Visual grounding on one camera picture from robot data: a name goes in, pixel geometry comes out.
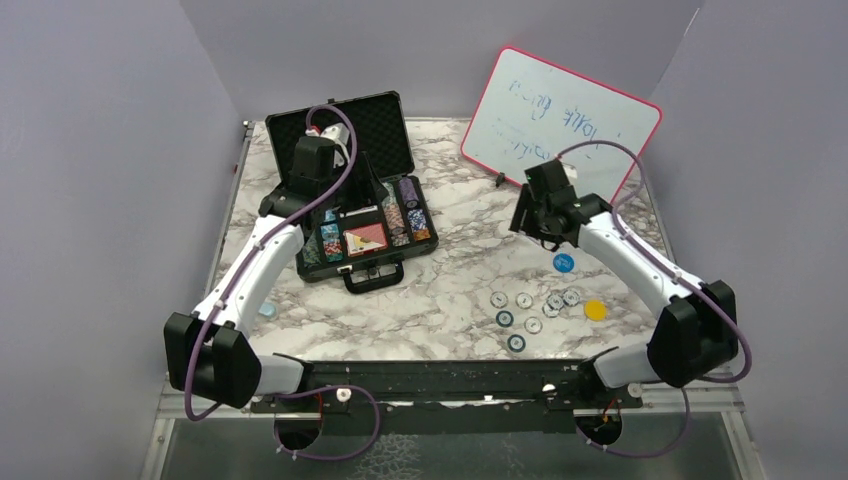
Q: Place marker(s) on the red playing card deck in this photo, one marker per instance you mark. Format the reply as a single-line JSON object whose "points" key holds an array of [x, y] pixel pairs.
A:
{"points": [[365, 239]]}

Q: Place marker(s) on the light blue small container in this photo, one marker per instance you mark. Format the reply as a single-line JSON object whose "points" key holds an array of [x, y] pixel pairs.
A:
{"points": [[267, 311]]}

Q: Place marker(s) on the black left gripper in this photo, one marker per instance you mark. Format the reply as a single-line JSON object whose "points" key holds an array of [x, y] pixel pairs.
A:
{"points": [[379, 189]]}

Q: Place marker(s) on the black poker set case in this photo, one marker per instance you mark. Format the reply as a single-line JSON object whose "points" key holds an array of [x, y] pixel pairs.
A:
{"points": [[378, 218]]}

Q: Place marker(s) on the green blue chip stack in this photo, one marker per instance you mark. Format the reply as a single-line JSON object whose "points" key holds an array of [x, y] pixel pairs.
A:
{"points": [[311, 252]]}

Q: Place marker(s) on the red white chip stack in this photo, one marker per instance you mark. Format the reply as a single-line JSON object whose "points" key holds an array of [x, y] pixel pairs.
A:
{"points": [[331, 241]]}

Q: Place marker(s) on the blue white chip stack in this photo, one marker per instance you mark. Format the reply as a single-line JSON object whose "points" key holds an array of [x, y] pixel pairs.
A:
{"points": [[418, 223]]}

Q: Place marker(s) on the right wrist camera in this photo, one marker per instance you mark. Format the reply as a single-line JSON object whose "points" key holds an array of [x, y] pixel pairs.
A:
{"points": [[571, 173]]}

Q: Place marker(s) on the blue playing card deck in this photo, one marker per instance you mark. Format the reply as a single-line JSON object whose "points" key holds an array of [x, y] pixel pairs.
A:
{"points": [[360, 211]]}

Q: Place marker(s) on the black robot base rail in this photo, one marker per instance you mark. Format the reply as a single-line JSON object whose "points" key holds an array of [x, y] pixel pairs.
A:
{"points": [[442, 397]]}

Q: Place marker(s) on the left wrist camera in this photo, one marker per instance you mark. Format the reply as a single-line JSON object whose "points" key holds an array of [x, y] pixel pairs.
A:
{"points": [[339, 134]]}

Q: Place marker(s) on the green blue poker chip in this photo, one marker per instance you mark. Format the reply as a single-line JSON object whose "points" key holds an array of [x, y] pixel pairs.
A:
{"points": [[516, 343], [504, 319]]}

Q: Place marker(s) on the yellow round button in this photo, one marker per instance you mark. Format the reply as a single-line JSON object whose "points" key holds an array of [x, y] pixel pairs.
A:
{"points": [[595, 310]]}

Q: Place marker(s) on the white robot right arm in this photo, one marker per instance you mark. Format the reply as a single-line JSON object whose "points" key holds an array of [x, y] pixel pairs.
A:
{"points": [[696, 329]]}

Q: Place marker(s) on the mixed small chip stack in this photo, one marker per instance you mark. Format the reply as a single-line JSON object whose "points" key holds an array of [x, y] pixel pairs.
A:
{"points": [[400, 240]]}

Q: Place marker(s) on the blue small blind button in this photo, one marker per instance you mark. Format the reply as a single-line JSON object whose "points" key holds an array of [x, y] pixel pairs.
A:
{"points": [[563, 263]]}

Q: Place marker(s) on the light blue chip stack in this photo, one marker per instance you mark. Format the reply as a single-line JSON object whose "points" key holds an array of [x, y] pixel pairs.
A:
{"points": [[330, 218]]}

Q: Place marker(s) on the pink framed whiteboard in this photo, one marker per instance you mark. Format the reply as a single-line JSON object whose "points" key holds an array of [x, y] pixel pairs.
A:
{"points": [[532, 110]]}

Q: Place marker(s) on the orange blue chip stack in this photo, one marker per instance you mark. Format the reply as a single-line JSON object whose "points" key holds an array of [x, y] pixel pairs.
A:
{"points": [[394, 218]]}

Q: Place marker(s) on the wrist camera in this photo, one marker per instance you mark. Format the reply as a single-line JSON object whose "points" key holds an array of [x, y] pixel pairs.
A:
{"points": [[571, 173], [339, 134]]}

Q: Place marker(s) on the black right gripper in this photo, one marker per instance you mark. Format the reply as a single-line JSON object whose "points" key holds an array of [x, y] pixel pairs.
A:
{"points": [[522, 218]]}

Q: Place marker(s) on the purple chip stack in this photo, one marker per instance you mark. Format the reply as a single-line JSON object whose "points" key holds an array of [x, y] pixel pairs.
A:
{"points": [[409, 193]]}

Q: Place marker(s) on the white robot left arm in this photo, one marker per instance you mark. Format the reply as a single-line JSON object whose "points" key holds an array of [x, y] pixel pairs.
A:
{"points": [[208, 352]]}

